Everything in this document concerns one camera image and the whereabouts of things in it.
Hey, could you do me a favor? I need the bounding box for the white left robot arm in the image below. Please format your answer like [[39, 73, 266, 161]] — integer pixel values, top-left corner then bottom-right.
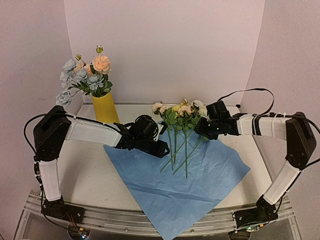
[[33, 105, 170, 223]]

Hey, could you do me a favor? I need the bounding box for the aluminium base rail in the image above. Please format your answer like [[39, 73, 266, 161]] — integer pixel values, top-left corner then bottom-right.
[[14, 191, 302, 240]]

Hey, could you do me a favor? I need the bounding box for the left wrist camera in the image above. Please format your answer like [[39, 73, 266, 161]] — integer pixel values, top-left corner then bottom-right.
[[154, 121, 168, 142]]

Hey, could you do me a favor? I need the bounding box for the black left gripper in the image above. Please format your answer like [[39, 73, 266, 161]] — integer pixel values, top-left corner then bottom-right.
[[136, 136, 171, 159]]

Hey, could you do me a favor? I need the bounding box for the yellow vase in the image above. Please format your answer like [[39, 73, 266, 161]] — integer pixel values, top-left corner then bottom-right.
[[92, 92, 120, 124]]

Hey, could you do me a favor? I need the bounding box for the blue wrapping paper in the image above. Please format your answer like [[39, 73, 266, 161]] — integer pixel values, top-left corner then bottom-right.
[[104, 133, 250, 240]]

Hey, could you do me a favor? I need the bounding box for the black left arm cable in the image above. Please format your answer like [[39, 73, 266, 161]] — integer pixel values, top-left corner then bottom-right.
[[23, 112, 58, 161]]

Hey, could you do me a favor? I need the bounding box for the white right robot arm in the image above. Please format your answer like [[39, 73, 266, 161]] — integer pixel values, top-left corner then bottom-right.
[[195, 100, 317, 227]]

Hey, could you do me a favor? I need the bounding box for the blue and pink flower bunch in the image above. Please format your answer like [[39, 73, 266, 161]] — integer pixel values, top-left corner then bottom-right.
[[55, 45, 113, 107]]

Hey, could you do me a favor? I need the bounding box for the bouquet of roses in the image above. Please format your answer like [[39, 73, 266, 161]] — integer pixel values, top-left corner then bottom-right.
[[151, 98, 208, 178]]

